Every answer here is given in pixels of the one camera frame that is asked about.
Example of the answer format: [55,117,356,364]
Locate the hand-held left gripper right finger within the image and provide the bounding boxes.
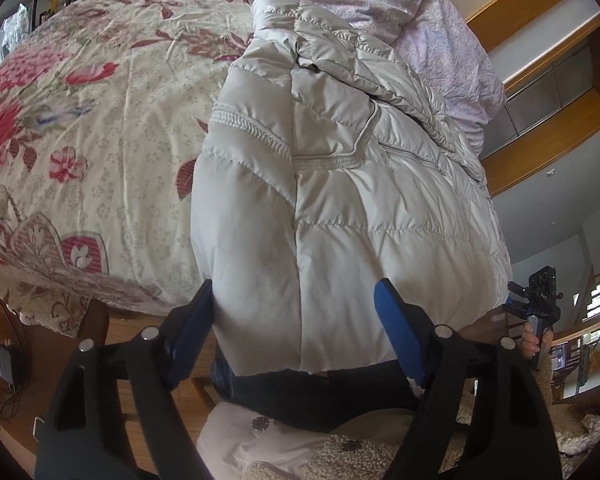
[373,279,563,480]

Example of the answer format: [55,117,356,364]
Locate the floral bedspread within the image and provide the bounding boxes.
[0,0,261,337]

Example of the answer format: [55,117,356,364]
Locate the person's right hand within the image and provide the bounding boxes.
[522,322,543,361]

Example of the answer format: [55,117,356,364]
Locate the black cable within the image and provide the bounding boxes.
[0,285,36,423]

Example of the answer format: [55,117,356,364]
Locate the pale purple pillow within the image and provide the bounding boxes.
[121,0,506,153]

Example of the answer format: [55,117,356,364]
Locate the crumpled plastic bag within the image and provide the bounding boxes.
[1,4,32,38]

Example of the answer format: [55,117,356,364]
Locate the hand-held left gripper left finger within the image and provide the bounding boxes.
[34,279,216,480]

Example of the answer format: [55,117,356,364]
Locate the white puffer jacket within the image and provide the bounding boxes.
[190,0,512,376]

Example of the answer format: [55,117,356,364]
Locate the grey power adapter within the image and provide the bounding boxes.
[0,344,17,392]

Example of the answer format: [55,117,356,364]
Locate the person's dark jeans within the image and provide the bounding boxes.
[211,347,422,432]

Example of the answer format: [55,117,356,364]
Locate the wooden stair railing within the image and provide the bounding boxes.
[550,267,600,403]

